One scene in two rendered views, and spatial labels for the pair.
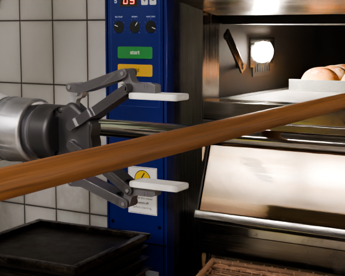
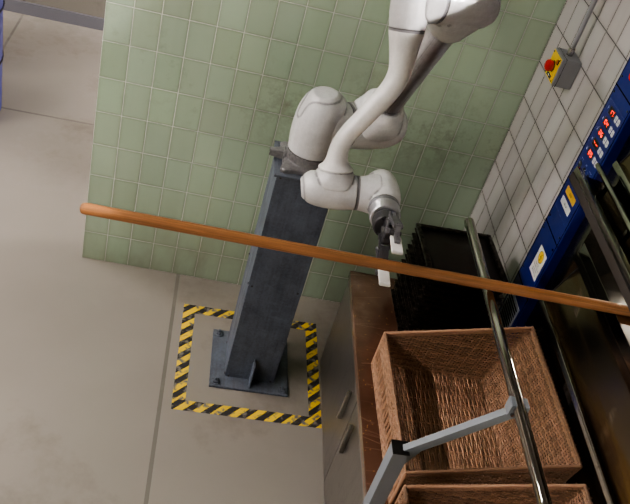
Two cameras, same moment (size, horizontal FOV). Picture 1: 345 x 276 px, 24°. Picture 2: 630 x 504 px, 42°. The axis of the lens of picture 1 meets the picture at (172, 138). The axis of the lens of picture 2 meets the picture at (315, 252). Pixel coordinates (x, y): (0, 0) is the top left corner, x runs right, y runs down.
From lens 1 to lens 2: 1.67 m
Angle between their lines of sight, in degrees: 52
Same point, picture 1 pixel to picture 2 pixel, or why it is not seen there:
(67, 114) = (385, 222)
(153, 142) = (370, 262)
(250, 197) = (563, 314)
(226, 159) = (575, 284)
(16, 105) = (379, 203)
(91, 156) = (326, 253)
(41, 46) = (563, 138)
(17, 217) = (510, 221)
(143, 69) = (572, 199)
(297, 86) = not seen: outside the picture
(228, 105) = (588, 256)
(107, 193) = not seen: hidden behind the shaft
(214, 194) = not seen: hidden behind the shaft
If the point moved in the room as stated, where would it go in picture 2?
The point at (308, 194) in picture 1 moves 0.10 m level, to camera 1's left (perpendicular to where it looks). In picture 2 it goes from (579, 338) to (555, 315)
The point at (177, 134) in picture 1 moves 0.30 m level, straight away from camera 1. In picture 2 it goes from (391, 265) to (475, 247)
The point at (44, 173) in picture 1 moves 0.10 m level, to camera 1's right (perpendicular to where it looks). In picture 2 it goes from (296, 250) to (316, 275)
